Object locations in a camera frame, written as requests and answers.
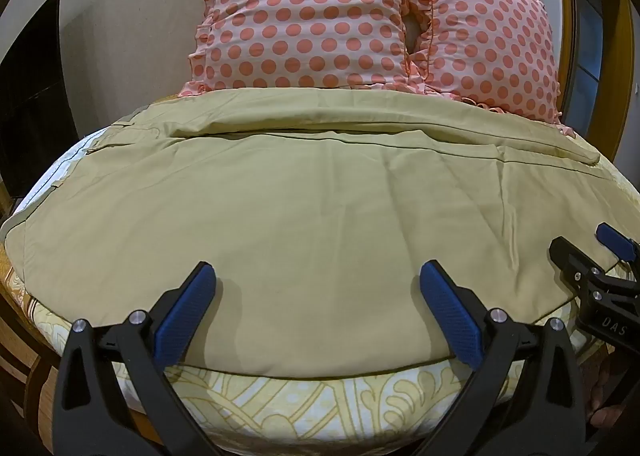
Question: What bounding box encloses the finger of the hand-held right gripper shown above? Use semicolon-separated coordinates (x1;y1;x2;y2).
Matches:
548;236;604;287
595;222;640;265

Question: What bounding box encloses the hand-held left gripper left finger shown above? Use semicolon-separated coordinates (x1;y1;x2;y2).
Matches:
59;261;222;456

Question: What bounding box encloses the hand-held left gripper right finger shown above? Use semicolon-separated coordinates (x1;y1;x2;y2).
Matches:
415;260;587;456

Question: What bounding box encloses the olive green bed cover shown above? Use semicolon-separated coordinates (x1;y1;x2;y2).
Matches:
0;88;626;382

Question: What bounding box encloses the person's right hand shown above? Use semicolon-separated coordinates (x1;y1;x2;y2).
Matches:
587;353;626;432

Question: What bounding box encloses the yellow patterned bed sheet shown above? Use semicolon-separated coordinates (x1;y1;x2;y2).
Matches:
0;123;640;443

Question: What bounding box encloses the pink polka dot pillow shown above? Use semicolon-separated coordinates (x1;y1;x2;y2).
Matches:
187;0;437;97
407;0;577;137

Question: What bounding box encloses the dark cabinet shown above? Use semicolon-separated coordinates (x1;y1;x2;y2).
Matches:
0;0;81;199

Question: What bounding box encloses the wooden bed frame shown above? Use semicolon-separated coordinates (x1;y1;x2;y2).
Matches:
0;281;168;456

